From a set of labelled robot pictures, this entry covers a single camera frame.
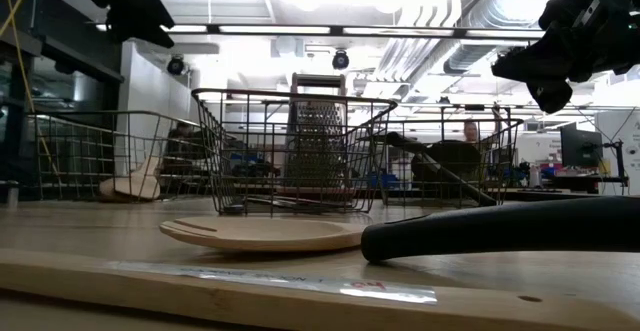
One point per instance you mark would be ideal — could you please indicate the person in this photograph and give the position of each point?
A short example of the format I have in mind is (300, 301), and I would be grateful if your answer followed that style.
(471, 131)

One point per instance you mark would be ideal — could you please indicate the black slotted spatula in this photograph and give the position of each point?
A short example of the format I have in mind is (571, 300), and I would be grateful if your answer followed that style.
(400, 141)

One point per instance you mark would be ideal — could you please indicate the wooden spork small label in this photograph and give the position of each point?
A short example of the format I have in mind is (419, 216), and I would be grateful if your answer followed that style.
(260, 233)

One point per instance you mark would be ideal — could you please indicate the white board panel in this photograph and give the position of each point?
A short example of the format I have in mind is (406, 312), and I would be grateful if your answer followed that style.
(627, 136)

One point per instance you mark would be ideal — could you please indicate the black office desk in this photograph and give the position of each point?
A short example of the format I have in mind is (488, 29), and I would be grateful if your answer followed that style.
(590, 178)

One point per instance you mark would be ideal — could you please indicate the black computer monitor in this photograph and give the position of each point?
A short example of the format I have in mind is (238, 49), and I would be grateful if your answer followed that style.
(580, 146)

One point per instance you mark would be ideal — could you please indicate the silver ventilation duct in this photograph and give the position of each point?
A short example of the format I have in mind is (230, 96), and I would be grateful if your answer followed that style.
(495, 6)

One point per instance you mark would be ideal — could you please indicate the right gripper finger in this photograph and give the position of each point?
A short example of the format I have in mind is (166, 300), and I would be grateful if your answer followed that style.
(565, 11)
(550, 91)

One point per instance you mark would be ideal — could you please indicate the black ceiling spotlight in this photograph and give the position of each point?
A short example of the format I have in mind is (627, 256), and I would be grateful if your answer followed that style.
(176, 65)
(340, 60)

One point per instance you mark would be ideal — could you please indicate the long ceiling light strip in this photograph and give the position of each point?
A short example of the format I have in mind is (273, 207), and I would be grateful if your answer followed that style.
(270, 29)

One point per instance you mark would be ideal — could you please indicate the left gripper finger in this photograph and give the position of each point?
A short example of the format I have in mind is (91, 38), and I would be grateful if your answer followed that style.
(117, 31)
(145, 11)

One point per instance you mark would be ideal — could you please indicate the wooden spatula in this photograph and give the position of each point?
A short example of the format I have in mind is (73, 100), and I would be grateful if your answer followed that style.
(147, 168)
(130, 188)

